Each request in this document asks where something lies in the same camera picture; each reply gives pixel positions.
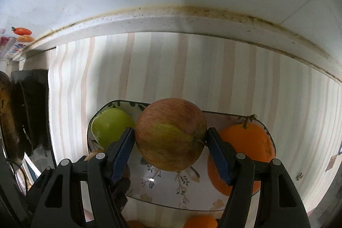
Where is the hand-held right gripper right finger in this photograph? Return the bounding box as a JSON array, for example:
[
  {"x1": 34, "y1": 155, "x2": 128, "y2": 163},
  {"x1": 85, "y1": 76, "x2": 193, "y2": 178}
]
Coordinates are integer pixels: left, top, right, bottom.
[{"x1": 206, "y1": 127, "x2": 312, "y2": 228}]

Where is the large colourful wall sticker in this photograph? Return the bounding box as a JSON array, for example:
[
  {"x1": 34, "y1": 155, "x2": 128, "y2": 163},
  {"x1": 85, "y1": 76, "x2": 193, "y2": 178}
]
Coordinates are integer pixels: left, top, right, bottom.
[{"x1": 0, "y1": 28, "x2": 27, "y2": 61}]

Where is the floral glass plate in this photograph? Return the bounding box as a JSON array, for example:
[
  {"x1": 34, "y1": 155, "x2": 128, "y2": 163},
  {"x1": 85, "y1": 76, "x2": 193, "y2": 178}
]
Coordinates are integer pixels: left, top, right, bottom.
[{"x1": 87, "y1": 100, "x2": 276, "y2": 212}]

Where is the small orange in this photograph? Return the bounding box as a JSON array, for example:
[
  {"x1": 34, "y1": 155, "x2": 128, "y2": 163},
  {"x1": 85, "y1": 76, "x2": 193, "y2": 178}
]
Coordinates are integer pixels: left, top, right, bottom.
[{"x1": 183, "y1": 215, "x2": 219, "y2": 228}]

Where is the striped counter liner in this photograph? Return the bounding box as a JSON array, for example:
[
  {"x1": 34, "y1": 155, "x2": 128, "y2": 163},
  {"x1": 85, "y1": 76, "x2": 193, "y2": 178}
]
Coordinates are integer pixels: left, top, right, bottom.
[{"x1": 47, "y1": 32, "x2": 342, "y2": 228}]

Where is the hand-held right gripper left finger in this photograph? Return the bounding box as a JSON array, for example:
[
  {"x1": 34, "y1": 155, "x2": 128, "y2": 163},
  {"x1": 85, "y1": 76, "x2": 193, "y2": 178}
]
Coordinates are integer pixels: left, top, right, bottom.
[{"x1": 31, "y1": 127, "x2": 135, "y2": 228}]

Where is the persimmon wall sticker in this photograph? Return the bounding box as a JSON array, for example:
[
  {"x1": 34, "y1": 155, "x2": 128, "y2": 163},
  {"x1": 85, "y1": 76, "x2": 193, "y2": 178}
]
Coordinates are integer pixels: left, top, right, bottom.
[{"x1": 11, "y1": 27, "x2": 32, "y2": 36}]

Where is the small brown card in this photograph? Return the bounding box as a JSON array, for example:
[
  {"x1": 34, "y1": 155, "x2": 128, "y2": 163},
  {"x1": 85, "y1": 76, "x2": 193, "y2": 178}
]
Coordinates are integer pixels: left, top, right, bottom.
[{"x1": 325, "y1": 155, "x2": 338, "y2": 171}]

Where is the striped red green apple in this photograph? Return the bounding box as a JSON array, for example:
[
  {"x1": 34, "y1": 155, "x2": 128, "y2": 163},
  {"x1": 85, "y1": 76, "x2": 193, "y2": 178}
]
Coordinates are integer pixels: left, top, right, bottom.
[{"x1": 134, "y1": 98, "x2": 208, "y2": 172}]

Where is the large orange with stem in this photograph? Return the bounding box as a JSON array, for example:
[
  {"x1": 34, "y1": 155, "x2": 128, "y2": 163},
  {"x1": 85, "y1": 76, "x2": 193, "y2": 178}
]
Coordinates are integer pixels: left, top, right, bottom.
[{"x1": 207, "y1": 115, "x2": 276, "y2": 196}]

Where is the dark steel pan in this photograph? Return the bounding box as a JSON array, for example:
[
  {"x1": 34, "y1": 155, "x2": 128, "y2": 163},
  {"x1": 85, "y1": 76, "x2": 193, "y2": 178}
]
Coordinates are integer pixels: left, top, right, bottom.
[{"x1": 0, "y1": 70, "x2": 26, "y2": 167}]

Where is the black glass cooktop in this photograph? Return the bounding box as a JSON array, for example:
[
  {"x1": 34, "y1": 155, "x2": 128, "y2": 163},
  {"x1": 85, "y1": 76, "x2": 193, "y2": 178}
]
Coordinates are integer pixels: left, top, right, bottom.
[{"x1": 11, "y1": 69, "x2": 51, "y2": 183}]

